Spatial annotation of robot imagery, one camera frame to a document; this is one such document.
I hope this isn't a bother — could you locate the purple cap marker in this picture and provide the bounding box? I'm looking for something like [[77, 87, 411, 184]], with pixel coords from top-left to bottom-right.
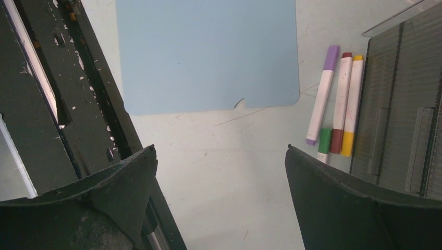
[[306, 45, 340, 146]]

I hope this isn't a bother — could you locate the clear grey drawer box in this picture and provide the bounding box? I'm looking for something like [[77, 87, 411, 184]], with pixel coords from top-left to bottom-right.
[[350, 1, 441, 200]]

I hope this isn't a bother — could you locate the blue clipboard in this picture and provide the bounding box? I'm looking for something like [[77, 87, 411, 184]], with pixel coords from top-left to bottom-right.
[[116, 0, 300, 115]]

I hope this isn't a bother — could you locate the green cap marker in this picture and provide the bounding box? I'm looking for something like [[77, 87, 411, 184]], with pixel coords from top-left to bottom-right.
[[317, 128, 332, 164]]

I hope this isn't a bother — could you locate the dark red cap marker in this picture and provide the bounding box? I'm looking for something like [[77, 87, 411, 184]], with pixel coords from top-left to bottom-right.
[[329, 52, 353, 154]]

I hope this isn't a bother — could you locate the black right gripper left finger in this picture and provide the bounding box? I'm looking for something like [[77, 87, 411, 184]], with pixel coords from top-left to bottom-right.
[[1, 145, 158, 249]]

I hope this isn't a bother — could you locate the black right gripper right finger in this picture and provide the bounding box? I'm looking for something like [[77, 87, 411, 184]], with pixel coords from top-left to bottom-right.
[[285, 146, 441, 249]]

